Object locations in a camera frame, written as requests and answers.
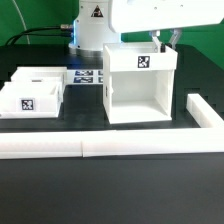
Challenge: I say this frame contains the marker tag sheet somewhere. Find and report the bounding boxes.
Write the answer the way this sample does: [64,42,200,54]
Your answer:
[65,69,103,85]

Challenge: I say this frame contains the thin white cable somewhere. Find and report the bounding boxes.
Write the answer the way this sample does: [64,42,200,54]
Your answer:
[11,0,31,45]

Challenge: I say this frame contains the black cable bundle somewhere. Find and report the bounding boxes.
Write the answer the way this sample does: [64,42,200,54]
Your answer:
[4,23,74,46]

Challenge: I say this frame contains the white front rail right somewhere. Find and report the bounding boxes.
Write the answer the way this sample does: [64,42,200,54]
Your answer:
[82,128,224,157]

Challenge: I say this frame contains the white front drawer tray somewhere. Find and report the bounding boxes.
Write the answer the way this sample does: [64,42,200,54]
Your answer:
[0,81,62,119]

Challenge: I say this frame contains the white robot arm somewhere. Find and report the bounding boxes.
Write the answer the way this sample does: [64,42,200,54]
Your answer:
[69,0,224,57]

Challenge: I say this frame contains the white drawer tray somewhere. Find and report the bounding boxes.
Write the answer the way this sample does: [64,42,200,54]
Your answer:
[11,67,67,84]
[0,81,62,119]

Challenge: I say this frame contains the white side rail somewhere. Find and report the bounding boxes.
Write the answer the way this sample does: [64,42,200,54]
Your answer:
[186,93,224,128]

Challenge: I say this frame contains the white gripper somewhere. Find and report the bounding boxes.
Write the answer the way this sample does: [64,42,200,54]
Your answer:
[109,0,224,53]

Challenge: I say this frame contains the white rear drawer tray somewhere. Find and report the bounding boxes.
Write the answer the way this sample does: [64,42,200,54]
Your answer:
[11,67,67,84]

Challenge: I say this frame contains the white drawer cabinet box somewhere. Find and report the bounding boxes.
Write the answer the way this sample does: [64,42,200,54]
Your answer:
[103,42,178,124]

